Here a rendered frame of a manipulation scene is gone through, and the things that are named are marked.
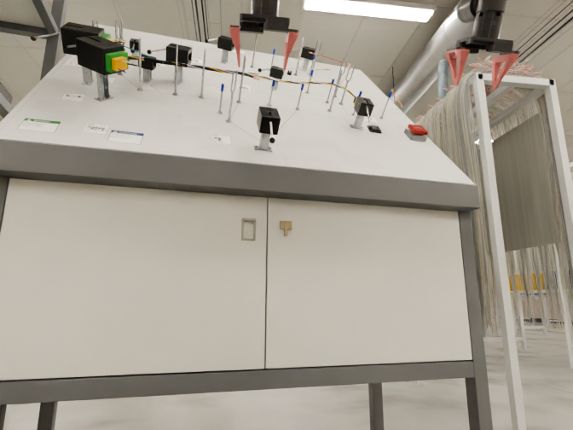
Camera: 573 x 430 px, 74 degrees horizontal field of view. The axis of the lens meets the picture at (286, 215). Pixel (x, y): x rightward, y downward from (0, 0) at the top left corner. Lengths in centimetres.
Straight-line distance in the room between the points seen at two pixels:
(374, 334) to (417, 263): 22
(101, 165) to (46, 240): 19
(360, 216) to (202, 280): 43
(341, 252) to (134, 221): 49
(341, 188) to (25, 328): 73
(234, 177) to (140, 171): 20
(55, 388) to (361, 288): 68
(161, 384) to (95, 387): 13
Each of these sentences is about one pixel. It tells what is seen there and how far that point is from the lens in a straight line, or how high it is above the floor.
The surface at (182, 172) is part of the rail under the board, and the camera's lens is 88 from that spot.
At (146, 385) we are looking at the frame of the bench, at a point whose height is 38.
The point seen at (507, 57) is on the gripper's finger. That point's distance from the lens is 105.
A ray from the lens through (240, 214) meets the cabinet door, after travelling 91.
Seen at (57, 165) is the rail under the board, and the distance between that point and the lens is 92.
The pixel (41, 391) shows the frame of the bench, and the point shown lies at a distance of 93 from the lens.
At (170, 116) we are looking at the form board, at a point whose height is 103.
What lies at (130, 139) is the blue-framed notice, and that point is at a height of 91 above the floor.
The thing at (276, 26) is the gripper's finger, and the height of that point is 109.
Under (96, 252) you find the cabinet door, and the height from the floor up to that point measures 65.
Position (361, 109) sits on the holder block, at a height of 112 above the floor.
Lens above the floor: 55
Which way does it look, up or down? 13 degrees up
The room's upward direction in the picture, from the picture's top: straight up
